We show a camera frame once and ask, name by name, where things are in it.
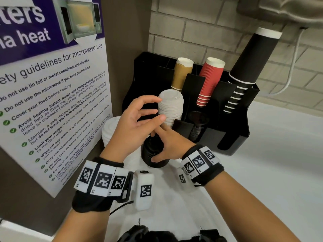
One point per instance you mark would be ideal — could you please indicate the person's right hand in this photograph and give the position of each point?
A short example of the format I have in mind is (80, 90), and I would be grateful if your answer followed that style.
(176, 146)

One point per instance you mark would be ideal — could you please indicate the person's left hand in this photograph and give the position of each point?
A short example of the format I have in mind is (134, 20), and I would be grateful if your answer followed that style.
(123, 138)

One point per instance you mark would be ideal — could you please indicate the stack of black paper cups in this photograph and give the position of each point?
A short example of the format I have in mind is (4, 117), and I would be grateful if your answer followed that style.
(253, 60)

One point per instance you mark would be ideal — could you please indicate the black left wrist marker band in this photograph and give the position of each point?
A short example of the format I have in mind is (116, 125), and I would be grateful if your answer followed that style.
(85, 205)

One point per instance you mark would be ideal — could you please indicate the microwave safety poster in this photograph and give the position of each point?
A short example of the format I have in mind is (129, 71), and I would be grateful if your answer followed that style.
(50, 98)

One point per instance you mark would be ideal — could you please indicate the black chest harness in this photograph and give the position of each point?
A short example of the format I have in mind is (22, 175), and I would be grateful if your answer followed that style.
(141, 236)

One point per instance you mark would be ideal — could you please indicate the stack of red paper cups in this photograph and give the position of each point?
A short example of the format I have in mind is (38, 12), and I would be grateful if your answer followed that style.
(209, 80)

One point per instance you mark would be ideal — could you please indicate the black cup holder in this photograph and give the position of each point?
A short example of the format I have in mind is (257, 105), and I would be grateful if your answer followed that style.
(143, 73)

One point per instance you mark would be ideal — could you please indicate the grey wall-mounted appliance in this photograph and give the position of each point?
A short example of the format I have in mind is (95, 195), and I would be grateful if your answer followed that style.
(282, 10)

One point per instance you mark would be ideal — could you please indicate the person's right forearm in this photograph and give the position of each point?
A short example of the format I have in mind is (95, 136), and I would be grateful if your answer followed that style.
(247, 206)

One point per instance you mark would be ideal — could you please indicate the stack of gold paper cups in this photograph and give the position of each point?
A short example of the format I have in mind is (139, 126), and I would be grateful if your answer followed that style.
(180, 75)

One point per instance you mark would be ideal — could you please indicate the person's left forearm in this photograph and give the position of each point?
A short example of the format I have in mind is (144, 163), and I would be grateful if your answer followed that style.
(80, 226)

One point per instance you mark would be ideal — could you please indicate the black right wrist marker band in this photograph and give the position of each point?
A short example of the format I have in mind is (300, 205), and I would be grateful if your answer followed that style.
(214, 173)

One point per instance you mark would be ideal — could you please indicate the black wrist marker band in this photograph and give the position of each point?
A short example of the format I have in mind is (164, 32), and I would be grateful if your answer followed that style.
(214, 173)
(85, 205)

